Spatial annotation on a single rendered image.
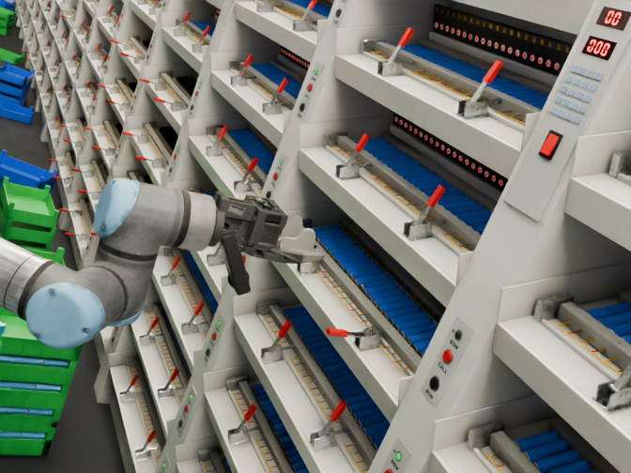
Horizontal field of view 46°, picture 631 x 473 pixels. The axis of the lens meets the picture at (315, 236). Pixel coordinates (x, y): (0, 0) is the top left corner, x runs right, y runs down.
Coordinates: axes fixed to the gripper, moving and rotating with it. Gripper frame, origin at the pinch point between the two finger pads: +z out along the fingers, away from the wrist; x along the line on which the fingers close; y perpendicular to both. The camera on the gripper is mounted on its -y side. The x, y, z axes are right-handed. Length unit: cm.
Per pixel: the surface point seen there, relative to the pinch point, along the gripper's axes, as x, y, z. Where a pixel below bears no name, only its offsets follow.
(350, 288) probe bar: -1.5, -4.8, 9.1
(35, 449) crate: 72, -100, -21
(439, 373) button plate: -36.0, 0.0, 4.1
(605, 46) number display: -37, 46, 6
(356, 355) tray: -17.0, -9.4, 4.3
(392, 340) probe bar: -18.3, -5.3, 8.7
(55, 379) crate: 72, -76, -20
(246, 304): 29.0, -25.7, 5.7
